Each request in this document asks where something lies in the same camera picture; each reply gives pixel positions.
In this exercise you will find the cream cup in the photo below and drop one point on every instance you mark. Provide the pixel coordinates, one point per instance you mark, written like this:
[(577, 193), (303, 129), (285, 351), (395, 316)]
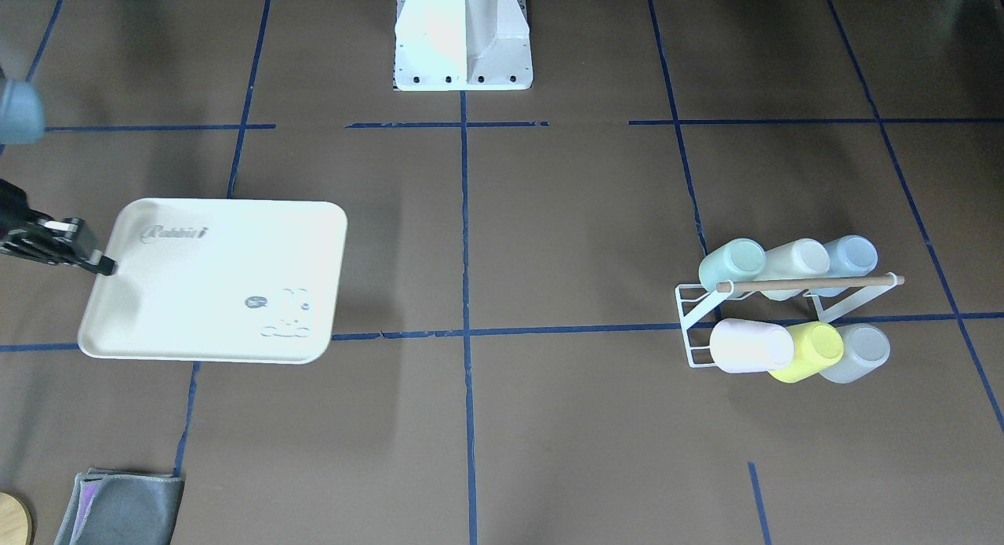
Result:
[(800, 259)]

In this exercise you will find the white wire cup rack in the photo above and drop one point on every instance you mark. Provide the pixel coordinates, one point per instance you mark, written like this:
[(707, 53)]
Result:
[(693, 302)]

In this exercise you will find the cream rabbit tray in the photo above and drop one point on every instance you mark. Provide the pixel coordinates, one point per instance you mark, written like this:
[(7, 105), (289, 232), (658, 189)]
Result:
[(218, 280)]

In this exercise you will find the grey cup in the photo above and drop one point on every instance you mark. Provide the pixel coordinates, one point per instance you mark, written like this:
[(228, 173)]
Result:
[(865, 348)]

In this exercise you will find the yellow cup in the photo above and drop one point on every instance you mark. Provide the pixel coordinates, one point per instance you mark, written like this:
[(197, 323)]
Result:
[(817, 346)]

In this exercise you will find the blue cup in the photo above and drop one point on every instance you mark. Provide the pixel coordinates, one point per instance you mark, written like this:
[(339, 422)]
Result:
[(851, 256)]

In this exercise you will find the pink cup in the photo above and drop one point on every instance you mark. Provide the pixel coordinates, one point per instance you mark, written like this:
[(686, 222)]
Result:
[(745, 346)]

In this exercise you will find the grey folded cloth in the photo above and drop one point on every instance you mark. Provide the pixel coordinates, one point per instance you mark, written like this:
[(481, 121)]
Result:
[(121, 507)]

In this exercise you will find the wooden stand with round base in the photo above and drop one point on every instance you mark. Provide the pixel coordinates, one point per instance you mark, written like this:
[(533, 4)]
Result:
[(16, 522)]

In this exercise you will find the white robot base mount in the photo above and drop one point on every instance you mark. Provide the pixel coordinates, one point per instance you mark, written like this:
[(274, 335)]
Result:
[(462, 45)]

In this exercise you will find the green cup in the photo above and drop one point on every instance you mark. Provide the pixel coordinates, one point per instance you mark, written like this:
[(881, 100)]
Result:
[(740, 260)]

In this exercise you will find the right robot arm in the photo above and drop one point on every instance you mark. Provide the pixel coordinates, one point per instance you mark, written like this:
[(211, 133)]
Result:
[(22, 122)]

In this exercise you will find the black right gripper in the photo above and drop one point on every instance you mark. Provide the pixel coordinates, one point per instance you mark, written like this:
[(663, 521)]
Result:
[(49, 242)]

